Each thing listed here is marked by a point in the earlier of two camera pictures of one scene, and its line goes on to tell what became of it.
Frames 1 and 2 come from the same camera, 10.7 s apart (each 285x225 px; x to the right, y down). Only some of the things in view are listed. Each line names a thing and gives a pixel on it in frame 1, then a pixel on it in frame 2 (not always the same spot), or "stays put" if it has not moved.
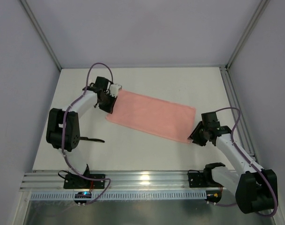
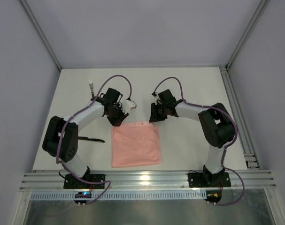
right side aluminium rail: (241, 129) stays put
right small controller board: (213, 196) stays put
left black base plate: (74, 181) stays put
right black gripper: (197, 135) to (157, 112)
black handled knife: (86, 138) stays put
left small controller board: (82, 194) stays put
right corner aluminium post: (262, 6) stays put
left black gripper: (107, 103) to (116, 115)
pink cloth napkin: (154, 116) to (135, 143)
